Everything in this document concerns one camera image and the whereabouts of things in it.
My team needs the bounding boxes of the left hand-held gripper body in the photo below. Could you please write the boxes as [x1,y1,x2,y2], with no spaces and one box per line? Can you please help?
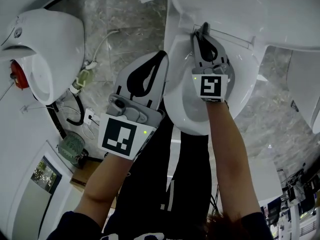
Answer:
[96,92,166,163]

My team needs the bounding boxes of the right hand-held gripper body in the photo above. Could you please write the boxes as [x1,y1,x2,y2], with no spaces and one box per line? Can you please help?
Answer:
[191,62,236,104]

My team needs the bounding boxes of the person's left forearm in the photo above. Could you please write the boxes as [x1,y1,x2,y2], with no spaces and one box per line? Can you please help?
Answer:
[74,152,138,226]

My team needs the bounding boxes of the person's right forearm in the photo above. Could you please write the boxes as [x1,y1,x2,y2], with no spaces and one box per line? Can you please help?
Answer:
[204,99,262,225]

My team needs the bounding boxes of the white toilet lid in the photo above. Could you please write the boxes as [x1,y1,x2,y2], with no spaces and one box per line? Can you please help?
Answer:
[168,0,320,51]

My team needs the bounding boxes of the cream pipe fitting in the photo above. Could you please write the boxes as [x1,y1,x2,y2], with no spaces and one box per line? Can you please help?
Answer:
[71,68,95,95]

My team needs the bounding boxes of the green round vented device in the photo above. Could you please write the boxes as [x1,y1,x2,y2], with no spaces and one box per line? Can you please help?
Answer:
[56,131,90,170]

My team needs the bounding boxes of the person's black trousers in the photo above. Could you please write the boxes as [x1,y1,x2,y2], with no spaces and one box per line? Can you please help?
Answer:
[103,101,213,235]

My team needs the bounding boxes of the brown cardboard carton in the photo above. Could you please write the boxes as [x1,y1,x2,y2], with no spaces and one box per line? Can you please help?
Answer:
[69,156,104,193]

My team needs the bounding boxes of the white ceramic urinal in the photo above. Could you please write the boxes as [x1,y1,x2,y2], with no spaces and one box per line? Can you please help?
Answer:
[0,8,86,105]

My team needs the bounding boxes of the glass window panel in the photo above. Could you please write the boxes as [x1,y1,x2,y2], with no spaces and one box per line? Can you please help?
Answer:
[29,155,63,195]

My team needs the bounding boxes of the red plastic part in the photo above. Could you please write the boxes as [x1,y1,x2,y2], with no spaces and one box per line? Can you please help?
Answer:
[9,60,29,91]

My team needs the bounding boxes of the white partition panel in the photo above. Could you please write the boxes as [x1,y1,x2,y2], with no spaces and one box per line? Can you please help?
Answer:
[246,156,288,204]

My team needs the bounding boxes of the cluttered equipment shelf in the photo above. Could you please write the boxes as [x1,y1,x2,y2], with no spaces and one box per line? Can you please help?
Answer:
[259,163,320,240]

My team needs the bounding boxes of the white power cable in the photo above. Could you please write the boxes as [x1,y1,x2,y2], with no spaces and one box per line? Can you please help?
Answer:
[83,29,120,70]

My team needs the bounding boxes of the black hose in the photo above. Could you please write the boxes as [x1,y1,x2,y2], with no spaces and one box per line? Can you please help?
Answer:
[66,91,85,126]

